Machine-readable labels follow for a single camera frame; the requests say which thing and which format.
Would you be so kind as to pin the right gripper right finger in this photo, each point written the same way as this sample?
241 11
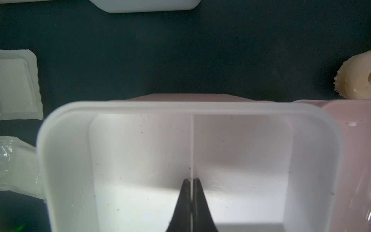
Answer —
201 216

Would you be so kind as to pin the blue box orange handle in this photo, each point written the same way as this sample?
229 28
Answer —
137 6

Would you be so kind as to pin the green table mat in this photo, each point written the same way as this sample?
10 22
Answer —
279 51

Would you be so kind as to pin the pink first aid box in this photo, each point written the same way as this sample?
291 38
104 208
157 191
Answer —
118 166

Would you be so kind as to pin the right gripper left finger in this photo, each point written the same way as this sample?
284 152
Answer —
181 219

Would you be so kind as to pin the cream round brush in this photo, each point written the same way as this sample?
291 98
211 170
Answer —
353 79

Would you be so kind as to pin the gauze packet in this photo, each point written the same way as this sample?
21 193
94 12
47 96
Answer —
20 91
20 168

